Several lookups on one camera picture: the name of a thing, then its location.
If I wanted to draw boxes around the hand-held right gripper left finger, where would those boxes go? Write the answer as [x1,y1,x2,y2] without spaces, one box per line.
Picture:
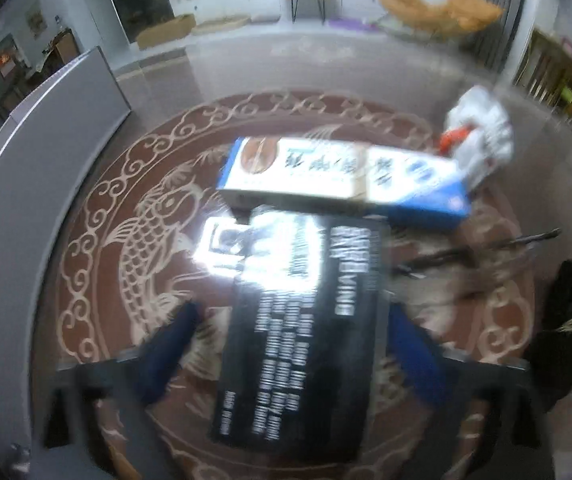
[31,300,203,480]

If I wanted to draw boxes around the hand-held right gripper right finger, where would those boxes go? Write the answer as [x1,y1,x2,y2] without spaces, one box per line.
[388,304,559,480]

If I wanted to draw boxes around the black printed box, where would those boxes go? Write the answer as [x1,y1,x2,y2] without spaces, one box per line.
[196,205,393,463]

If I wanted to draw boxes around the black fabric pouch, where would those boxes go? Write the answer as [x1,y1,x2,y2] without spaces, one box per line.
[520,259,572,413]

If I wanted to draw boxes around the blue and white box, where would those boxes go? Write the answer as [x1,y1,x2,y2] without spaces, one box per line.
[216,135,471,232]

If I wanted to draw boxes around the large white cardboard box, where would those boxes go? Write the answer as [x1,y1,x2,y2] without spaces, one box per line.
[0,45,132,413]

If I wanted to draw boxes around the white knit glove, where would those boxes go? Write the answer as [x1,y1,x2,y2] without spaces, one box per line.
[438,85,514,194]

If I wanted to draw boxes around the brown patterned desktop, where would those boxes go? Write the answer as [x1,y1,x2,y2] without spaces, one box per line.
[26,30,572,480]

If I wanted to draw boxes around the thin black rod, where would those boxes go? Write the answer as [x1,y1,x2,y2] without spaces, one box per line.
[393,227,564,279]

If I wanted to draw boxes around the wooden shelf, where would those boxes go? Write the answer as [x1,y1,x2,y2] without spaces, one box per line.
[513,27,572,137]

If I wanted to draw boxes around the brown cardboard box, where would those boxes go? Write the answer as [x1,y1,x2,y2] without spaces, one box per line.
[136,12,197,51]

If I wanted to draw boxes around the wooden dining chair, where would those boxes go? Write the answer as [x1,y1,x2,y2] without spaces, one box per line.
[53,27,81,64]

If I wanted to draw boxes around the beige oval floor tray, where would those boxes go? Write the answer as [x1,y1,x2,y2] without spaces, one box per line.
[191,15,251,36]

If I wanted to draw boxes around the purple floor mat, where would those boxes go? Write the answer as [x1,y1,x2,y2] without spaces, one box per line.
[327,16,381,31]

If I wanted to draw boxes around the orange chair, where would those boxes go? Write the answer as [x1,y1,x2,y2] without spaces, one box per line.
[436,0,504,42]
[378,0,447,37]

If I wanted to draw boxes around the grey curtain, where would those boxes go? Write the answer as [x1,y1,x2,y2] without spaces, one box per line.
[486,0,531,77]

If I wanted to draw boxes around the red wall poster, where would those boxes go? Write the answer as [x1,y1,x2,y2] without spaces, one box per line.
[0,47,22,79]

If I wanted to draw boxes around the wall picture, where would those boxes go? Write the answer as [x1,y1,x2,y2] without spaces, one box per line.
[26,2,47,36]

